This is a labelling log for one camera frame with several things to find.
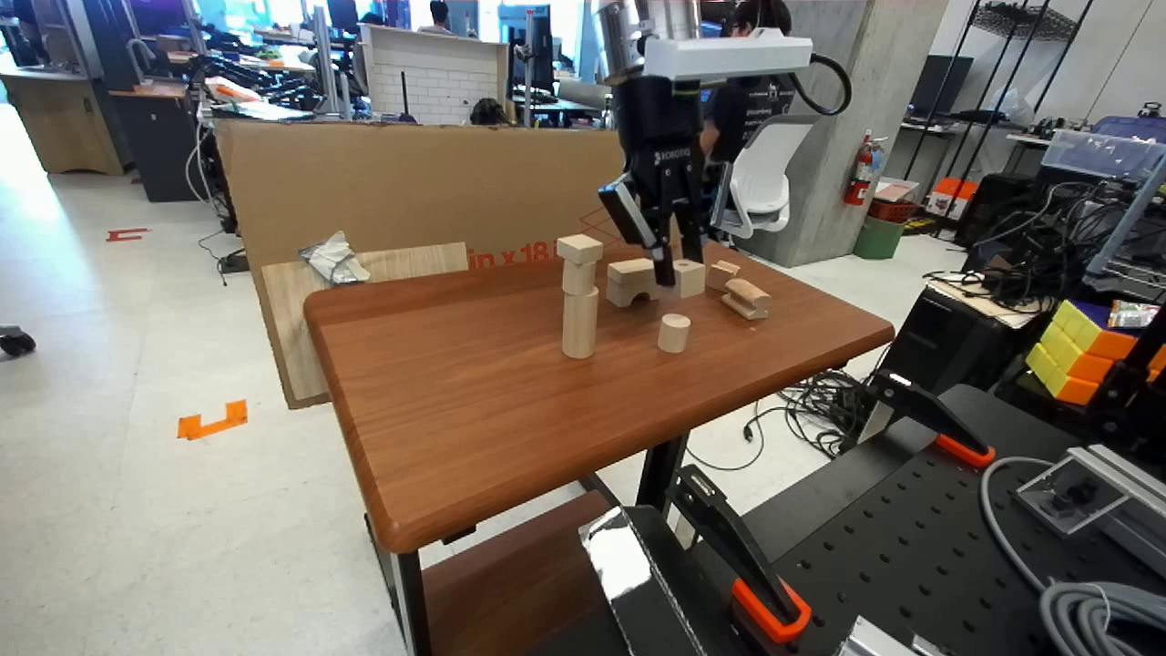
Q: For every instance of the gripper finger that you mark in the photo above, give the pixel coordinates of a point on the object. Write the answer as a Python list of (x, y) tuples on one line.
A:
[(692, 214), (649, 228)]

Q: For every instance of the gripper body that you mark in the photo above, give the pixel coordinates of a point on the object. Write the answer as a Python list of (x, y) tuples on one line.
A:
[(660, 123)]

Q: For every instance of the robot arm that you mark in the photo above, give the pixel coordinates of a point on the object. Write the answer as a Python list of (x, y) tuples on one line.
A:
[(624, 36)]

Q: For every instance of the wooden arch block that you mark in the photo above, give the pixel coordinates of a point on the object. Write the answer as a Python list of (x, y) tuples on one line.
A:
[(629, 275)]

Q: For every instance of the wooden cube block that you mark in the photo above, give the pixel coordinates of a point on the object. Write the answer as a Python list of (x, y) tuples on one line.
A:
[(690, 279)]

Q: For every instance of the small wooden block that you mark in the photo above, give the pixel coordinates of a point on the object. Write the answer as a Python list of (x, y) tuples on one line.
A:
[(722, 275)]

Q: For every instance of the square wooden block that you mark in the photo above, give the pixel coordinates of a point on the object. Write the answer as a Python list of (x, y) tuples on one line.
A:
[(579, 250)]

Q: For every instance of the short wooden cylinder block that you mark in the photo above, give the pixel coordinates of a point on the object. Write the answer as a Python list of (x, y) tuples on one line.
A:
[(673, 334), (578, 279)]

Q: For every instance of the rounded wooden block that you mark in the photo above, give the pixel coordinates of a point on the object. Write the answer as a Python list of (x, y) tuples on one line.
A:
[(749, 299)]

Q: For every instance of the white office chair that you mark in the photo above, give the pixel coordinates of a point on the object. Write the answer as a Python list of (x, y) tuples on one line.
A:
[(765, 178)]

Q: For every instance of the person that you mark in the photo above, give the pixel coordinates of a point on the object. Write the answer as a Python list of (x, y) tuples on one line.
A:
[(742, 109), (438, 18)]

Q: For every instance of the monitor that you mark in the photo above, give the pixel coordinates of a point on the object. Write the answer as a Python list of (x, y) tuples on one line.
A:
[(533, 46)]

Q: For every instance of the red fire extinguisher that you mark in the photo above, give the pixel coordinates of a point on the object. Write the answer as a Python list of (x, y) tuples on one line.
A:
[(859, 173)]

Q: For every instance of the green bin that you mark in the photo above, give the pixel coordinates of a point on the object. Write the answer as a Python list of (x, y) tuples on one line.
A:
[(876, 239)]

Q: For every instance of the red basket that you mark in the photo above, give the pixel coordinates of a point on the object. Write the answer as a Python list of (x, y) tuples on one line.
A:
[(891, 210)]

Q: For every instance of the white brick pattern panel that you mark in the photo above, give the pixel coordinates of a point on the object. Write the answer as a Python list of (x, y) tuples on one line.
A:
[(437, 82)]

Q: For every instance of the cardboard sheet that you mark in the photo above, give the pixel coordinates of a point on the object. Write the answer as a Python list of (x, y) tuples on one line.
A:
[(410, 182)]

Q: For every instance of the orange box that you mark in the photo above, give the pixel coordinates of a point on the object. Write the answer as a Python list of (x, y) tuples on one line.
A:
[(952, 199)]

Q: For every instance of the black computer case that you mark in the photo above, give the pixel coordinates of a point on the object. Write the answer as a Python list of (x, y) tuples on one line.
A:
[(947, 346)]

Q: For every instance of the black clamp with orange tip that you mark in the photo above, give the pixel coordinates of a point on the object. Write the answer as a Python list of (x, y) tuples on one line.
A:
[(738, 551), (929, 410)]

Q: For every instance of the light wooden board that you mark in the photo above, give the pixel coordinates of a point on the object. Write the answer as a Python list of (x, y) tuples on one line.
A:
[(291, 337)]

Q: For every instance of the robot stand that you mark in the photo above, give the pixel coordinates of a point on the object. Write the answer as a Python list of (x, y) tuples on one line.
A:
[(893, 556)]

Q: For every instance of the large yellow orange puzzle cube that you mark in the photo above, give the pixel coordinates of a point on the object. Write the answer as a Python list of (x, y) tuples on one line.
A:
[(1075, 355)]

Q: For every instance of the clear plastic bin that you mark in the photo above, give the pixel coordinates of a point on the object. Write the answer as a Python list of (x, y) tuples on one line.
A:
[(1102, 153)]

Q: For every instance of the black cabinet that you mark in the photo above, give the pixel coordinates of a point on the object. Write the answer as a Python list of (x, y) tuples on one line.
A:
[(164, 146)]

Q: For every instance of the wooden counter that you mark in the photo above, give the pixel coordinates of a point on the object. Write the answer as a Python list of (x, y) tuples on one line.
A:
[(59, 123)]

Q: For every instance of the black caster wheel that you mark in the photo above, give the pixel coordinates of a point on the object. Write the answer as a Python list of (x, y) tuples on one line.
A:
[(16, 342)]

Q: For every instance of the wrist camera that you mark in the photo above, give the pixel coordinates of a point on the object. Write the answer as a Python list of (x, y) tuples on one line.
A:
[(729, 56)]

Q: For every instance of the aluminium mounting bracket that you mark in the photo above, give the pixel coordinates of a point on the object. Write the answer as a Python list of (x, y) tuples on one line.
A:
[(1093, 497)]

